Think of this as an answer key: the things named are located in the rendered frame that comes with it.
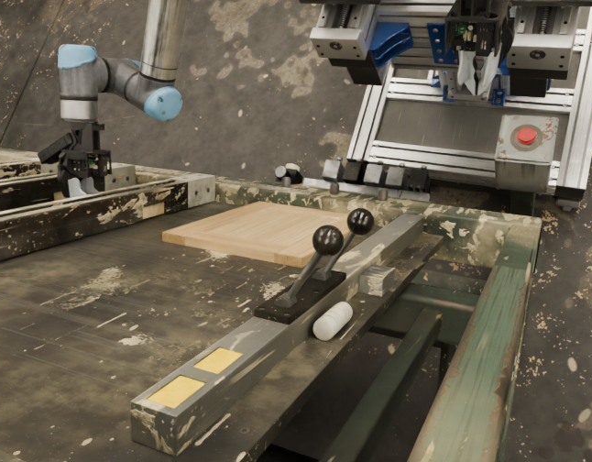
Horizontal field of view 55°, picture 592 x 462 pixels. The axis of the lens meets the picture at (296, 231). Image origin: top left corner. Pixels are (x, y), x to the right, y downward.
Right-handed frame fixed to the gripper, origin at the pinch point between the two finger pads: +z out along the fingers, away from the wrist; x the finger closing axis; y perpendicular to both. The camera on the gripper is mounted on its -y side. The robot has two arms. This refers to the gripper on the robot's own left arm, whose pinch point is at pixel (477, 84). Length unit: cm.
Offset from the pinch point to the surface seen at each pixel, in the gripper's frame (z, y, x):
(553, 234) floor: 109, -84, 14
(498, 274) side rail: 21.4, 18.8, 8.5
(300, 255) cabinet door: 25.2, 21.1, -25.5
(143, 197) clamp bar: 28, 13, -70
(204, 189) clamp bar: 42, -7, -70
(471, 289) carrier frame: 107, -49, -7
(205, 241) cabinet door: 25, 23, -45
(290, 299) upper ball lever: 6.0, 44.0, -12.5
